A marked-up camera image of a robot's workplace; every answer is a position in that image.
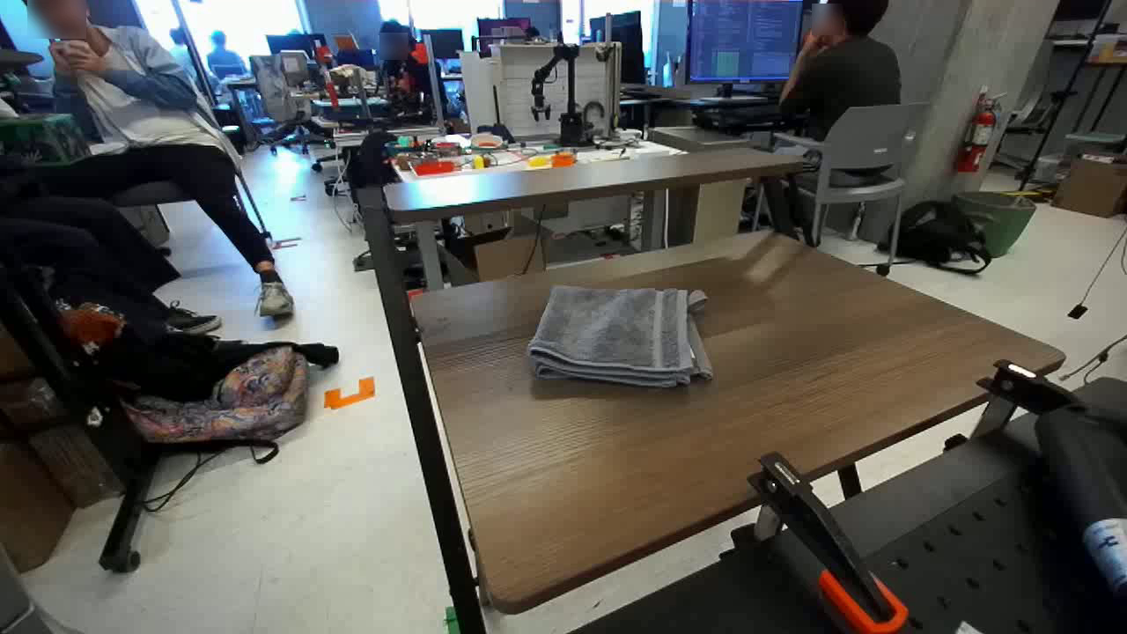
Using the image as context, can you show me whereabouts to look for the person in dark shirt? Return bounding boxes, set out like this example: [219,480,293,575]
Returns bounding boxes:
[778,0,905,144]

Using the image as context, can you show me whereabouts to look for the dark-haired person in orange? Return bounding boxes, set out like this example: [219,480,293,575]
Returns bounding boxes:
[372,19,435,123]

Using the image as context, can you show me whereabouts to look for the white panel behind small arm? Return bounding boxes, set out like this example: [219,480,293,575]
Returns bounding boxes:
[489,39,627,144]

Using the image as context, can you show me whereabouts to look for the grey background desk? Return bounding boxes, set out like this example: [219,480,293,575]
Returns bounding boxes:
[380,144,818,292]

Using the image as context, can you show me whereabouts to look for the grey towel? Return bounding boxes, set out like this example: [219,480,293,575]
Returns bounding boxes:
[526,282,719,395]

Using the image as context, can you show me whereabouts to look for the black floor cable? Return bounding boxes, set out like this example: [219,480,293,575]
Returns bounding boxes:
[1057,227,1127,384]

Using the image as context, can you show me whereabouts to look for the red fire extinguisher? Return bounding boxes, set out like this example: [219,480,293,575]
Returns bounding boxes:
[951,90,1002,181]

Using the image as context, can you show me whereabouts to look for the colourful patterned backpack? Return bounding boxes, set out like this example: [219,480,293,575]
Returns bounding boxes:
[119,346,318,450]

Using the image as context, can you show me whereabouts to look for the black jacket on floor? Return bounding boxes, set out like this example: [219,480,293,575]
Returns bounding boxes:
[109,332,344,407]

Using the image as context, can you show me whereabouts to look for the red flat item on desk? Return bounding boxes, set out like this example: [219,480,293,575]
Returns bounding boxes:
[409,154,467,181]

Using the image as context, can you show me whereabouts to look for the large computer monitor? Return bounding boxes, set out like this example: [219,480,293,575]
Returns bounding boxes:
[682,0,818,91]

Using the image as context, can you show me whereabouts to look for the cardboard box under desk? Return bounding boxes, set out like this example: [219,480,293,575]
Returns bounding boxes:
[473,230,553,285]

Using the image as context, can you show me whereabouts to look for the black cylindrical device with label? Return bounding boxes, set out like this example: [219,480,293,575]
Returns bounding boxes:
[1030,402,1127,606]

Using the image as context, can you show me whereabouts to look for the cardboard box by wall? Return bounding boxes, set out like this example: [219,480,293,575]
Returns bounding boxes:
[1050,154,1127,222]

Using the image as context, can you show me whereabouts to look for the orange yellow parts on desk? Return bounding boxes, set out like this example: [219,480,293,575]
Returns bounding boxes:
[521,150,580,178]

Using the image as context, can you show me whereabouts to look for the black orange bar clamp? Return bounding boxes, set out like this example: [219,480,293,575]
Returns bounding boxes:
[746,450,915,634]
[969,356,1084,443]

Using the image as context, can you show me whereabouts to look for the black backpack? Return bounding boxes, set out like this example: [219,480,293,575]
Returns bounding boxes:
[886,197,996,280]

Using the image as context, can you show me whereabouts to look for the black metal stand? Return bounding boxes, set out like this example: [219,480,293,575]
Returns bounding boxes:
[0,264,164,579]

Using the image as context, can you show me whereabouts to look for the grey plastic chair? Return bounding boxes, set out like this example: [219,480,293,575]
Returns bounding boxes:
[772,102,929,282]

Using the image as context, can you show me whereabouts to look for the black perforated mounting board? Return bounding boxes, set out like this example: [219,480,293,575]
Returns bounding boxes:
[574,375,1127,634]

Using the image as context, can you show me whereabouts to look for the black table frame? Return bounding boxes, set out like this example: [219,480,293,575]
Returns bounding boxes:
[349,181,494,634]

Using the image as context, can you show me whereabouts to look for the person in black trousers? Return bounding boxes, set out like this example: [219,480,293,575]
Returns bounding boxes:
[0,164,226,338]

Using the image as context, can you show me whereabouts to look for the orange floor bracket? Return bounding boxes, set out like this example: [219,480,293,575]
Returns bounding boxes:
[320,375,380,413]

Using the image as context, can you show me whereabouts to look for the person in light denim jacket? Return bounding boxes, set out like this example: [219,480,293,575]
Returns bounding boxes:
[22,0,300,325]

